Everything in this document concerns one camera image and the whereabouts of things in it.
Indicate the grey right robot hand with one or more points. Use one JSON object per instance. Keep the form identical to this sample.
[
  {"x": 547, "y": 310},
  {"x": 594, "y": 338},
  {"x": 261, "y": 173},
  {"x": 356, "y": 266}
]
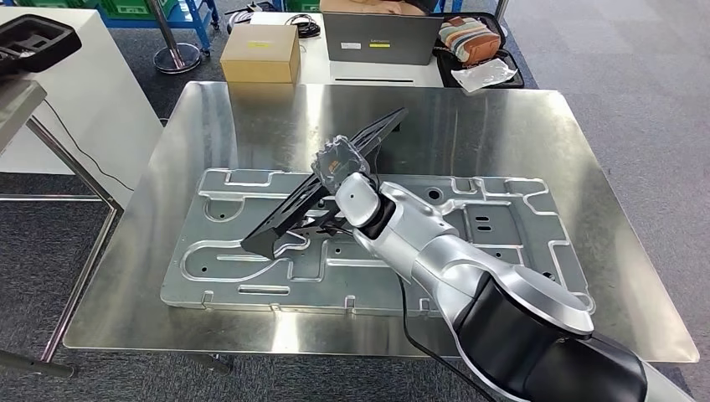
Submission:
[{"x": 341, "y": 163}]

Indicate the black plastic license plate frame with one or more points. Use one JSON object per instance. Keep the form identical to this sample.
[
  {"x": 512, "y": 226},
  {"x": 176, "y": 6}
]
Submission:
[{"x": 263, "y": 241}]

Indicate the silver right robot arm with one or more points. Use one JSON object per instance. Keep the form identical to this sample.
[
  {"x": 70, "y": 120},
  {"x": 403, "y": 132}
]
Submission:
[{"x": 444, "y": 261}]

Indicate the stainless steel workbench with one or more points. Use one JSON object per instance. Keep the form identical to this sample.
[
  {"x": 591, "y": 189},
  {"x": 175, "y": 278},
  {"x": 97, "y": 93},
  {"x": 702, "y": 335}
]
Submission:
[{"x": 499, "y": 139}]

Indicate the white desk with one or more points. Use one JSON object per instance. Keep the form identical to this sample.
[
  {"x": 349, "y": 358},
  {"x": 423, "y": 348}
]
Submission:
[{"x": 316, "y": 66}]

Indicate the grey laptop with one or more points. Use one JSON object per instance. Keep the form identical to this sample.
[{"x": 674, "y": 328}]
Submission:
[{"x": 383, "y": 39}]

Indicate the brown cardboard box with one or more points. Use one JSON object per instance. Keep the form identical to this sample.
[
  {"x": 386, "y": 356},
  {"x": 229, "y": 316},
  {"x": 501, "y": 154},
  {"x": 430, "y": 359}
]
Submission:
[{"x": 260, "y": 55}]

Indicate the black open bag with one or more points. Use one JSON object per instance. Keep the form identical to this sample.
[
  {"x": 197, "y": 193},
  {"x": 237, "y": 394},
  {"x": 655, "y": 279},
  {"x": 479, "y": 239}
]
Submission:
[{"x": 442, "y": 69}]

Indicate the stamped grey metal panel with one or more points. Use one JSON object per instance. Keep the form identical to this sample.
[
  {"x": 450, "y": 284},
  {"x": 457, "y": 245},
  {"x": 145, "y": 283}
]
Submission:
[{"x": 249, "y": 277}]

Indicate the person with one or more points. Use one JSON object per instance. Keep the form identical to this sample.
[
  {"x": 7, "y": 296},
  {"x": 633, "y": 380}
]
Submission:
[{"x": 366, "y": 5}]

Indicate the green plastic bin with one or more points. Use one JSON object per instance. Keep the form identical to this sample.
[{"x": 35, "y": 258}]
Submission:
[
  {"x": 302, "y": 4},
  {"x": 55, "y": 2},
  {"x": 133, "y": 6}
]

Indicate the clear plastic bag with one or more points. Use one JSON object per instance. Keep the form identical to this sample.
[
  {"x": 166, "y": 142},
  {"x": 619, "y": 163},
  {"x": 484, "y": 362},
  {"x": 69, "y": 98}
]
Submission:
[{"x": 482, "y": 75}]

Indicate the orange striped pouch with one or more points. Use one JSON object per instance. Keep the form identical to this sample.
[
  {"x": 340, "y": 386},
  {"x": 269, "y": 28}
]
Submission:
[{"x": 468, "y": 39}]

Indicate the chrome stanchion with round base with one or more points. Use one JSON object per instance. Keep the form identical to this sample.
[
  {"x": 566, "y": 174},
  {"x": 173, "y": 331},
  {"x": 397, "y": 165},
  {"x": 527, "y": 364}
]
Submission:
[{"x": 176, "y": 58}]

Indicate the white cabinet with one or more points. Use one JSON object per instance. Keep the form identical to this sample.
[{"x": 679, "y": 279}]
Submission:
[{"x": 111, "y": 111}]

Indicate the black moulded plastic tray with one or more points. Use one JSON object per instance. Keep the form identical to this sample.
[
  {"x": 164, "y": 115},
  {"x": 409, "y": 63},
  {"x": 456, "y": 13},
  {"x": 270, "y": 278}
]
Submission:
[{"x": 50, "y": 39}]

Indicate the stainless steel side table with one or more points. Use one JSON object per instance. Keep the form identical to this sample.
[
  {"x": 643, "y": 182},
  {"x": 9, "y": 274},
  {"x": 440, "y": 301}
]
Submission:
[{"x": 16, "y": 111}]

